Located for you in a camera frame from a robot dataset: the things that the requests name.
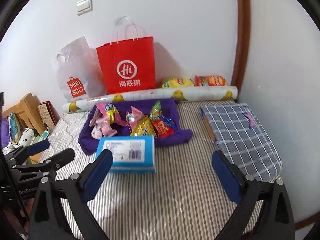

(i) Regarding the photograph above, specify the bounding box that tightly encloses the rolled lemon print mat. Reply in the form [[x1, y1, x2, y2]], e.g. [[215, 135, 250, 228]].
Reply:
[[62, 85, 239, 113]]

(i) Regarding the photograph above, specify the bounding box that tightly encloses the red paper bag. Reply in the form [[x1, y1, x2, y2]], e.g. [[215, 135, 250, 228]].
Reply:
[[96, 16, 157, 94]]

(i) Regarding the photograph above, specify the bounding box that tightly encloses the patterned brown box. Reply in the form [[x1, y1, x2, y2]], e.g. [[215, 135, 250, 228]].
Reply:
[[37, 101, 57, 130]]

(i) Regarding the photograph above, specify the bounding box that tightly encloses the white light switch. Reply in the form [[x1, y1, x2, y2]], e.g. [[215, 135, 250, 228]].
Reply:
[[76, 0, 93, 16]]

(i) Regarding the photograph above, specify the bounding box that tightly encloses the white spotted plush toy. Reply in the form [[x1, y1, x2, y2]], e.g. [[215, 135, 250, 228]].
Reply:
[[15, 127, 35, 147]]

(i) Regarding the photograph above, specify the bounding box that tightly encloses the orange chip bag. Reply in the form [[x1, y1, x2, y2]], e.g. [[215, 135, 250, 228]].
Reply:
[[194, 75, 227, 87]]

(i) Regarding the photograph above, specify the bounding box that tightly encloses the brown wooden door frame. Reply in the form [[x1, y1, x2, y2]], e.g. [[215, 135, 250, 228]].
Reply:
[[230, 0, 251, 98]]

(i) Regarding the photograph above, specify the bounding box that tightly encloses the dark blue snack packet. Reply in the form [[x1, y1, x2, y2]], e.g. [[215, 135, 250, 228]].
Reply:
[[160, 116, 177, 131]]

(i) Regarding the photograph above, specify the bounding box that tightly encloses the large pink snack packet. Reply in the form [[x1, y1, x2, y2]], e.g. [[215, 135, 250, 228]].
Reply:
[[126, 106, 146, 128]]

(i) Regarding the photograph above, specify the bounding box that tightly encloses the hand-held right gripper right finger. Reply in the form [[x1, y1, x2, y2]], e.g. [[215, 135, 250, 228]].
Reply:
[[211, 150, 295, 240]]

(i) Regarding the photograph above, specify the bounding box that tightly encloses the brown wooden board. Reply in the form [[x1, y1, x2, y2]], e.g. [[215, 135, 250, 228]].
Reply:
[[202, 114, 216, 142]]

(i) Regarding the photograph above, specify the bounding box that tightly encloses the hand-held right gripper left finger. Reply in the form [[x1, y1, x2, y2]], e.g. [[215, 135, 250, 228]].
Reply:
[[29, 149, 113, 240]]

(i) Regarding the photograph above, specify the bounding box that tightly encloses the grey checked cloth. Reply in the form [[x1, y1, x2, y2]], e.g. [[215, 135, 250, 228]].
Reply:
[[199, 102, 283, 182]]

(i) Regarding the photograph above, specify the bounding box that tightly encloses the striped mattress pad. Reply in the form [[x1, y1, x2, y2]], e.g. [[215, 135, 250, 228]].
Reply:
[[37, 99, 283, 240]]

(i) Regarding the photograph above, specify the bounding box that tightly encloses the yellow chip bag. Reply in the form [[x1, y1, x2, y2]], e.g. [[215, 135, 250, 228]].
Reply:
[[160, 78, 195, 89]]

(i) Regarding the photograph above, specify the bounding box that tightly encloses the pink and yellow snack packet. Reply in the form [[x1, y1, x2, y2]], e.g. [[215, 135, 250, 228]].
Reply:
[[96, 102, 119, 123]]

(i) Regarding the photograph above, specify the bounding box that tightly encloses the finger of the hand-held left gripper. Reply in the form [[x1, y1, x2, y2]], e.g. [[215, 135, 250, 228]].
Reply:
[[2, 139, 50, 165], [11, 148, 75, 180]]

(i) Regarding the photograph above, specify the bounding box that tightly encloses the purple cloth basket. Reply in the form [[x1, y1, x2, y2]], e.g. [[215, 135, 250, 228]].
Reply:
[[78, 97, 193, 155]]

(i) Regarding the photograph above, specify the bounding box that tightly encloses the green snack packet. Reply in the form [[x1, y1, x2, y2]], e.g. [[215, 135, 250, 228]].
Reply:
[[149, 100, 163, 120]]

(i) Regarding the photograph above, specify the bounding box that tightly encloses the red snack packet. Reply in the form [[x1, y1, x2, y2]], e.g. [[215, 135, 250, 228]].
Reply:
[[151, 119, 175, 138]]

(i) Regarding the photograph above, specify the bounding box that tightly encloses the colourful printed pillow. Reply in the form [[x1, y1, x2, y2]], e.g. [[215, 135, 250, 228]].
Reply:
[[6, 112, 22, 143]]

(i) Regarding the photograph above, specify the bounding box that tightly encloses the white plastic bag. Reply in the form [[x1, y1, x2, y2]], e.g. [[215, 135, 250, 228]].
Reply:
[[51, 36, 107, 102]]

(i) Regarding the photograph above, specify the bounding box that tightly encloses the blue tissue pack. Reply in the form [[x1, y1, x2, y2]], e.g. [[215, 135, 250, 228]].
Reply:
[[96, 135, 156, 174]]

